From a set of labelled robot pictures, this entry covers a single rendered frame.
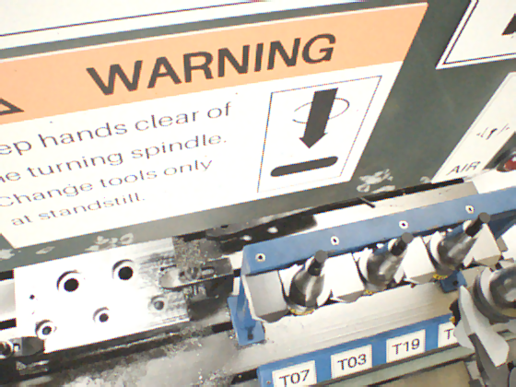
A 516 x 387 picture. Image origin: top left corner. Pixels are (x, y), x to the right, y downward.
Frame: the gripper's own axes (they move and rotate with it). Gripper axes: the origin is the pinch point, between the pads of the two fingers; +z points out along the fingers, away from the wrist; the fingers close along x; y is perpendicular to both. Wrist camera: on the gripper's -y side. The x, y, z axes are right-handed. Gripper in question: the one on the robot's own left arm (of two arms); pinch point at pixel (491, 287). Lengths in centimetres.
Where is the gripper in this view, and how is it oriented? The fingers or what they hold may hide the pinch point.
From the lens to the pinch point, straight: 62.3
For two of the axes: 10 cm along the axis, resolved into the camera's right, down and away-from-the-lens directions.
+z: -2.6, -8.6, 4.3
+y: -1.0, 4.7, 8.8
